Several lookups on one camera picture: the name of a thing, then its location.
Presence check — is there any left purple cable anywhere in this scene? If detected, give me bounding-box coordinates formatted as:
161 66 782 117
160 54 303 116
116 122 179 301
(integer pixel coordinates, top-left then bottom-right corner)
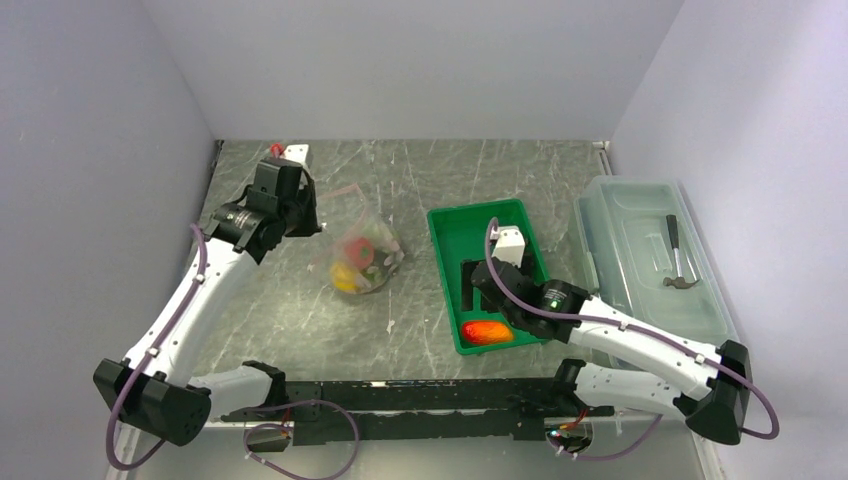
105 148 362 480

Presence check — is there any yellow lemon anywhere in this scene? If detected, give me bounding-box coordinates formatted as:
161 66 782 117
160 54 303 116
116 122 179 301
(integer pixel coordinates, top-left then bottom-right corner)
330 262 359 294

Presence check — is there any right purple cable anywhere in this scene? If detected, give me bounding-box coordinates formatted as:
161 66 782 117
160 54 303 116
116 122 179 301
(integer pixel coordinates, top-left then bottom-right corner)
484 217 780 463

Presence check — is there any green plastic tray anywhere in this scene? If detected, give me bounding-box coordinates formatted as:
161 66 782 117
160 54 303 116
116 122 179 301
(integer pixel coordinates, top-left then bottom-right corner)
427 199 549 356

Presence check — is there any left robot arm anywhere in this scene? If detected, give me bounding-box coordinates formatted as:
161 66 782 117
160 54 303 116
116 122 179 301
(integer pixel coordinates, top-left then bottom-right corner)
93 144 322 447

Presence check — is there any purple cable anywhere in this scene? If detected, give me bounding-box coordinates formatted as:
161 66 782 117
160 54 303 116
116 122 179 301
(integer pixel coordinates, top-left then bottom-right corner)
105 148 362 480
484 217 780 463

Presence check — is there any clear plastic storage box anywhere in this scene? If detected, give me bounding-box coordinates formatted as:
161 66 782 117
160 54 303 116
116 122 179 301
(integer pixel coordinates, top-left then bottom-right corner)
568 176 739 346

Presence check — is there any clear zip top bag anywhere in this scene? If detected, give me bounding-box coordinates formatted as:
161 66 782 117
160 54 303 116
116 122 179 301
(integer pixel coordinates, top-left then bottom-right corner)
307 183 405 295

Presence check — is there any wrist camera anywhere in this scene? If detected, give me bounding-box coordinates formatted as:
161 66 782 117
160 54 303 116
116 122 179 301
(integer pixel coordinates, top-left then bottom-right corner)
489 225 526 268
269 143 311 170

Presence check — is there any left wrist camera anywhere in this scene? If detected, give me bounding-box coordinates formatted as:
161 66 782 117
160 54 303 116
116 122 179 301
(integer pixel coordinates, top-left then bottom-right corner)
269 143 311 170

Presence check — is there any pink peach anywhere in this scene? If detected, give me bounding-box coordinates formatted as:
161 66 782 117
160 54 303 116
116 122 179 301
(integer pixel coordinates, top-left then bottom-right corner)
343 237 376 271

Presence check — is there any red orange mango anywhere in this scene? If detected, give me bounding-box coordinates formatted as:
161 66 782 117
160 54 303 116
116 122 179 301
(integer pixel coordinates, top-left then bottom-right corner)
460 320 515 346

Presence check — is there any small hammer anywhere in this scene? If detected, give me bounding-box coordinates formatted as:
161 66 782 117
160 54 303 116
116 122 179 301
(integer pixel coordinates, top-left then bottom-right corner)
663 214 698 290

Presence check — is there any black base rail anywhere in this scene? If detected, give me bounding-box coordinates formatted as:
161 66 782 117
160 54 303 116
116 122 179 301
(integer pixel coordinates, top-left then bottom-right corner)
223 378 613 446

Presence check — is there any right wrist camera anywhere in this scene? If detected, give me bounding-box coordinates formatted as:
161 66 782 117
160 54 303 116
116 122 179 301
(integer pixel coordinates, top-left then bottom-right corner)
489 225 526 268

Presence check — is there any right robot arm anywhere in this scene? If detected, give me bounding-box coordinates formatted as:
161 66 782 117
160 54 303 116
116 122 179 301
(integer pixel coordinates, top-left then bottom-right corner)
470 259 753 445

